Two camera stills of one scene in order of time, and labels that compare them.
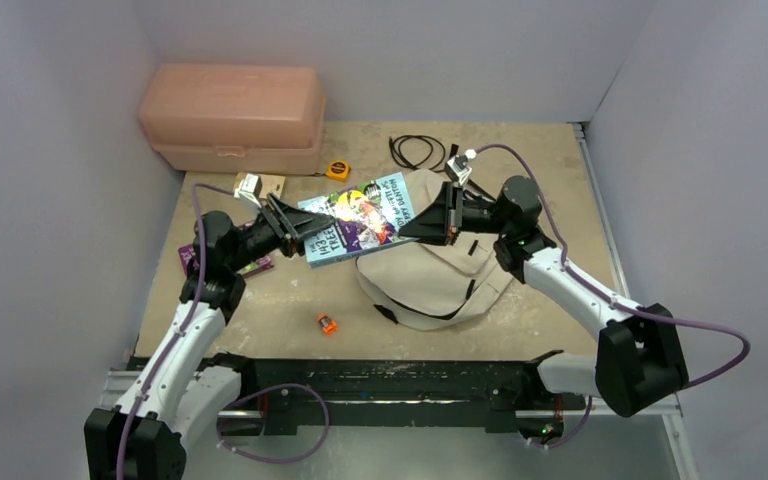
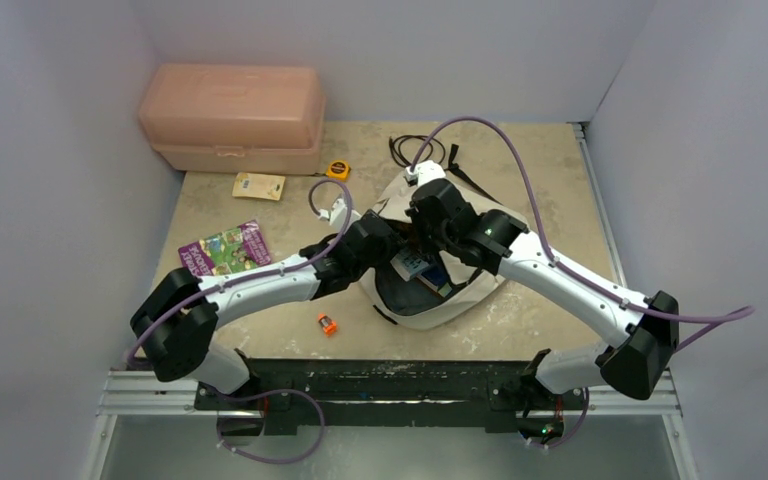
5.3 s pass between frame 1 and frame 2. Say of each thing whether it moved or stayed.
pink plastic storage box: stayed
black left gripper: moved
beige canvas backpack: moved
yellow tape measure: stayed
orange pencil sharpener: stayed
